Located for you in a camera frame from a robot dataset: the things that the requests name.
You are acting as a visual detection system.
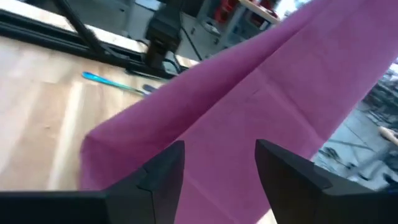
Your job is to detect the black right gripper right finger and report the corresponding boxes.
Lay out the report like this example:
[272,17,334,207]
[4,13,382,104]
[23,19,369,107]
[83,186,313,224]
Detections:
[254,139,398,224]

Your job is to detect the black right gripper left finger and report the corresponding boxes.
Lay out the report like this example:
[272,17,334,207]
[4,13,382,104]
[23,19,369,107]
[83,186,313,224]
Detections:
[0,140,185,224]

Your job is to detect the purple cloth napkin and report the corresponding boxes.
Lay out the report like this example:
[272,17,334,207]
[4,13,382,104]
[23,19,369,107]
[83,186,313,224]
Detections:
[79,0,398,224]

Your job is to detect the iridescent blue fork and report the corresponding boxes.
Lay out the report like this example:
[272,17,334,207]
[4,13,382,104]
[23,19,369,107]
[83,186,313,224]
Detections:
[81,71,158,96]

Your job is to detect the red bins on workbench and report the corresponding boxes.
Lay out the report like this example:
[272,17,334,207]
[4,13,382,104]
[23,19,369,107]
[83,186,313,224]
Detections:
[214,0,277,22]

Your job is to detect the black aluminium table frame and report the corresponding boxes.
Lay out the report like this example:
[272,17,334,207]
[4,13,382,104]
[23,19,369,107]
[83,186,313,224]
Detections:
[0,0,200,80]

